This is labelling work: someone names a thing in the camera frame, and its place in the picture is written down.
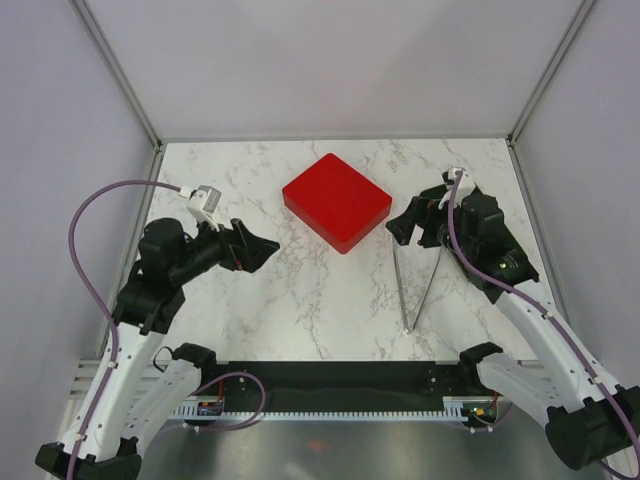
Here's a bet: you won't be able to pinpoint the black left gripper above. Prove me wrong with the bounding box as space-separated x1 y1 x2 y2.
171 211 279 285

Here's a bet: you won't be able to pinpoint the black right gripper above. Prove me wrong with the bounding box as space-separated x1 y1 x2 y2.
385 196 477 260

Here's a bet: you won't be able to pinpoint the red box lid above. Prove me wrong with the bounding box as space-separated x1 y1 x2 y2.
281 152 393 246

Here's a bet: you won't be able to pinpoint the metal tweezers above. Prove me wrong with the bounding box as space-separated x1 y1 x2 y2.
391 240 444 335

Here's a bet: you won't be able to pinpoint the red chocolate box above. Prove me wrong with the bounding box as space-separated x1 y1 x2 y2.
284 196 391 254

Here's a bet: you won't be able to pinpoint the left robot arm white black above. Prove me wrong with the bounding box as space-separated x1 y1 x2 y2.
35 218 280 479

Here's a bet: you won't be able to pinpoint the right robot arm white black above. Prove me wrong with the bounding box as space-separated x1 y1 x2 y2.
386 188 639 470

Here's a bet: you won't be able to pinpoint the dark green tray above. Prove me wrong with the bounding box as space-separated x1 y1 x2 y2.
418 185 539 287

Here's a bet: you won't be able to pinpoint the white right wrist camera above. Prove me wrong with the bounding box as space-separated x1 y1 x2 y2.
438 167 476 210

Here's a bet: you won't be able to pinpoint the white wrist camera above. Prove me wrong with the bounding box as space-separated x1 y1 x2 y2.
179 185 222 231
438 167 476 210

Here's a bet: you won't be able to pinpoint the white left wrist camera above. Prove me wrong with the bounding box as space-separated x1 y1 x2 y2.
179 185 222 231

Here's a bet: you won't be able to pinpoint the white slotted cable duct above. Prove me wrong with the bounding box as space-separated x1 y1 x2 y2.
169 397 509 426

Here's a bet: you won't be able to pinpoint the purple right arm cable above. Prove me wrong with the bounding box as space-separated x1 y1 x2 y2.
447 172 640 479

